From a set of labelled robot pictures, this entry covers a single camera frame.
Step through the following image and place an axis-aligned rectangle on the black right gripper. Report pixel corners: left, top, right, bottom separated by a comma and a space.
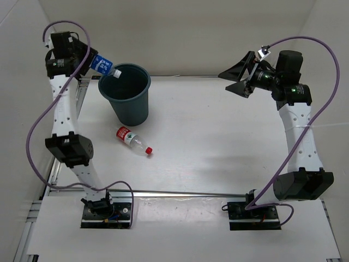
218, 51, 282, 98

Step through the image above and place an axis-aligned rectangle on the blue label clear bottle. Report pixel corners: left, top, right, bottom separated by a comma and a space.
90, 55, 122, 79

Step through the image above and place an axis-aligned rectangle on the red label clear bottle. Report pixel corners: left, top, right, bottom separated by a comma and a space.
116, 126, 153, 157

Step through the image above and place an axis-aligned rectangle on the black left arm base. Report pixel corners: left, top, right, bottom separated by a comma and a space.
80, 193, 134, 229

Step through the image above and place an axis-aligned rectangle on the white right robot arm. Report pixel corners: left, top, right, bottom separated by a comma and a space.
218, 50, 334, 218

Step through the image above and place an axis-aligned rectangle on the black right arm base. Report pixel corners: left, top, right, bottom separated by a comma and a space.
221, 201, 281, 231

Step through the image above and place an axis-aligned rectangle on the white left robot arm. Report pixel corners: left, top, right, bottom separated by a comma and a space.
45, 32, 115, 218

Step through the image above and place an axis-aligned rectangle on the dark teal plastic bin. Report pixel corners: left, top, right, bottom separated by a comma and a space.
98, 63, 151, 126

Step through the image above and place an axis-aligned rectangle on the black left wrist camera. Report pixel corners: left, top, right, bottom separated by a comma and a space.
51, 31, 74, 58

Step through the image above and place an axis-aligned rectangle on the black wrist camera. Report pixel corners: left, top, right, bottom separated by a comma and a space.
257, 45, 270, 61
51, 31, 74, 58

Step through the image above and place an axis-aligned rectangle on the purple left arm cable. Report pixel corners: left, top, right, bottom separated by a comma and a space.
26, 20, 134, 229

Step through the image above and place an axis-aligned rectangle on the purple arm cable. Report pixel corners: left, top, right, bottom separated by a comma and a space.
26, 20, 134, 229
244, 36, 341, 226

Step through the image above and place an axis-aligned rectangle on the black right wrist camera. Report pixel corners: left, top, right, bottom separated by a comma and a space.
257, 45, 270, 61

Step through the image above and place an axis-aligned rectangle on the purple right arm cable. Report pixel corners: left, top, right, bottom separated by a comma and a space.
244, 36, 341, 226

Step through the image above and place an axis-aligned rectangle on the aluminium table front rail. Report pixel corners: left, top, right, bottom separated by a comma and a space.
109, 187, 311, 199

